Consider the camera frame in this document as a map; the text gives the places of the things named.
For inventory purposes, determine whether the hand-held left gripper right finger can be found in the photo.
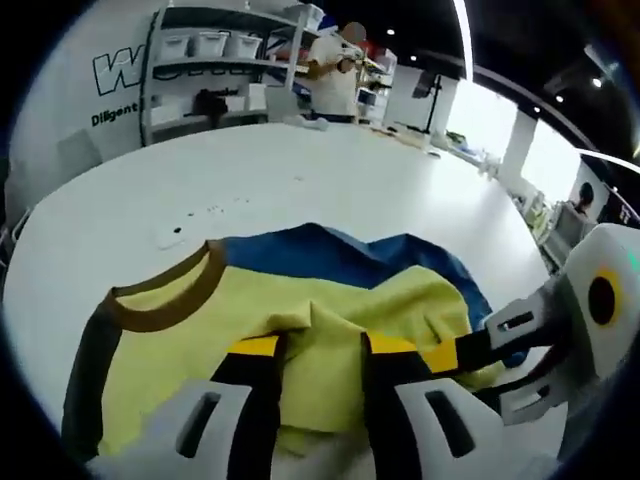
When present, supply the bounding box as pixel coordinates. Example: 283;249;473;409
359;329;504;480

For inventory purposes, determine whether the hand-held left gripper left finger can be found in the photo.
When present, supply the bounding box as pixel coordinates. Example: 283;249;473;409
97;335;289;480

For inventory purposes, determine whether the yellow blue grey t-shirt garment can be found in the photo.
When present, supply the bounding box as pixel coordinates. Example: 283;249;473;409
62;222;529;464

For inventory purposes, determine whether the black tripod stand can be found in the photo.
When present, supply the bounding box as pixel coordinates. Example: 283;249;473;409
411;69;447;135

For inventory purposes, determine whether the white soft cloth lump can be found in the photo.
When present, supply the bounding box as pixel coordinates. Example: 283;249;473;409
291;113;332;133

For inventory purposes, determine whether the black device on shelf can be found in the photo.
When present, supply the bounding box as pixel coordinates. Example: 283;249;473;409
193;88;229;122

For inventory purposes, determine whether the pale grey office chair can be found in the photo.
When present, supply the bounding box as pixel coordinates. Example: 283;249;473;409
56;128;104;172

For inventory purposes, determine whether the white shelving rack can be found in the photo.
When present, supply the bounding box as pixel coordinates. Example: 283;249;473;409
142;2;321;146

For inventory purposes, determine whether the white storage bin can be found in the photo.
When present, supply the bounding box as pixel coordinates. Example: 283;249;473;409
224;32;262;59
194;31;224;58
159;33;192;59

